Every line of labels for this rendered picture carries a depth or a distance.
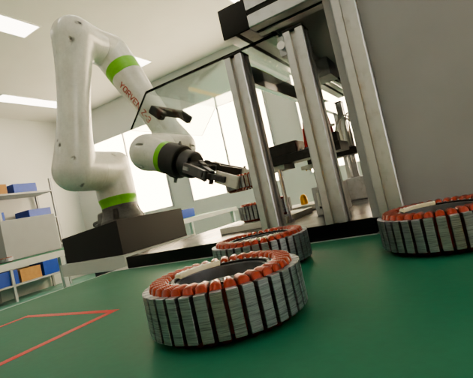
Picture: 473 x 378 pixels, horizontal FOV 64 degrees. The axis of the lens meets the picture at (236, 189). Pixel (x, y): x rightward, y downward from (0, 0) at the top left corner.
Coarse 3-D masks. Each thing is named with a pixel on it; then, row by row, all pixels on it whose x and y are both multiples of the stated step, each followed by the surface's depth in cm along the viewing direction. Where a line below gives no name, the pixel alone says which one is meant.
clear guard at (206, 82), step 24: (240, 48) 60; (264, 48) 61; (192, 72) 64; (216, 72) 67; (288, 72) 76; (144, 96) 70; (168, 96) 74; (192, 96) 78; (216, 96) 81; (144, 120) 73; (168, 120) 79; (192, 120) 86
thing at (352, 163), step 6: (348, 150) 91; (354, 150) 90; (342, 156) 93; (348, 156) 92; (354, 156) 96; (348, 162) 92; (354, 162) 95; (306, 168) 97; (312, 168) 100; (354, 168) 93; (354, 174) 92
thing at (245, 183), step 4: (248, 172) 88; (240, 176) 87; (244, 176) 87; (248, 176) 88; (240, 180) 88; (244, 180) 88; (248, 180) 88; (240, 184) 87; (244, 184) 87; (248, 184) 87; (228, 188) 90; (232, 188) 89; (240, 188) 88; (244, 188) 88; (248, 188) 96; (252, 188) 96; (232, 192) 90; (236, 192) 96
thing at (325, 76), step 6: (318, 60) 72; (324, 60) 71; (330, 60) 73; (324, 66) 71; (330, 66) 72; (324, 72) 71; (330, 72) 71; (336, 72) 76; (324, 78) 73; (330, 78) 74; (336, 78) 75
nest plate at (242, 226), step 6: (294, 210) 84; (300, 210) 79; (306, 210) 79; (288, 216) 71; (294, 216) 73; (300, 216) 76; (240, 222) 84; (246, 222) 79; (252, 222) 75; (258, 222) 72; (288, 222) 70; (222, 228) 77; (228, 228) 76; (234, 228) 75; (240, 228) 75; (246, 228) 74; (252, 228) 73; (222, 234) 77
